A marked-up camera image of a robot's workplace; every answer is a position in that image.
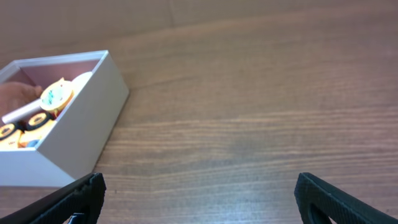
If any white plush duck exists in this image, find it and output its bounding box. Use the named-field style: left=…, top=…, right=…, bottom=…
left=72, top=72, right=93, bottom=95

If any brown plush toy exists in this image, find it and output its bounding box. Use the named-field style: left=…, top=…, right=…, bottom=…
left=1, top=82, right=43, bottom=116

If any yellow cat rattle drum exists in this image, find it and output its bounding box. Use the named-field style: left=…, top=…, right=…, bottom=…
left=1, top=77, right=75, bottom=125

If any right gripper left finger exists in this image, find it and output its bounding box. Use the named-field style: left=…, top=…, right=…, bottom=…
left=1, top=173, right=106, bottom=224

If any yellow toy crane truck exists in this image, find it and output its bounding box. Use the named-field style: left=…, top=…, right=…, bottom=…
left=1, top=112, right=57, bottom=150

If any white box pink interior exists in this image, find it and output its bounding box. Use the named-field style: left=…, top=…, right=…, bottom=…
left=1, top=50, right=129, bottom=187

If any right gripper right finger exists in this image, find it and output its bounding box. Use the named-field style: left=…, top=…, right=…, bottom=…
left=294, top=172, right=397, bottom=224

